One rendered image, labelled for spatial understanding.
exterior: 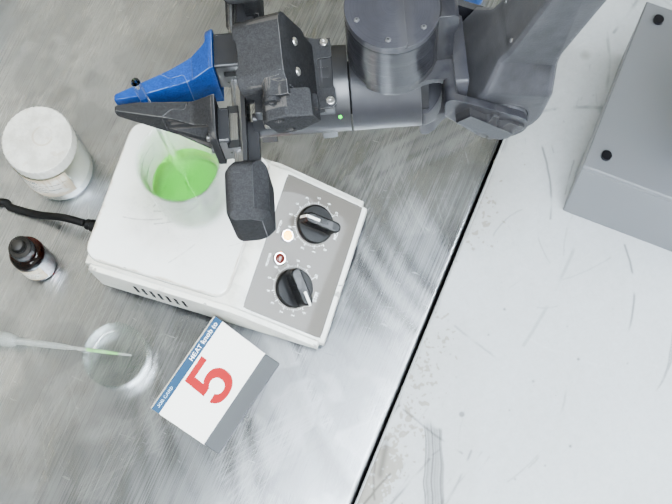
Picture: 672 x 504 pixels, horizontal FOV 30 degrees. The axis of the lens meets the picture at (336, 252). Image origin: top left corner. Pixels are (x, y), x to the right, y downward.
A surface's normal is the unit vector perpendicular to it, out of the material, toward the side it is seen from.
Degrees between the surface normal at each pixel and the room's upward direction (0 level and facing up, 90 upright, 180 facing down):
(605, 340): 0
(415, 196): 0
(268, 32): 18
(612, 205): 90
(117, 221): 0
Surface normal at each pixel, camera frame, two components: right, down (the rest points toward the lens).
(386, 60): -0.08, 0.94
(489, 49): -0.91, -0.07
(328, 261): 0.43, -0.08
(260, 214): 0.52, 0.52
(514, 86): 0.18, 0.65
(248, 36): -0.35, -0.18
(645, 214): -0.39, 0.90
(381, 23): -0.04, -0.33
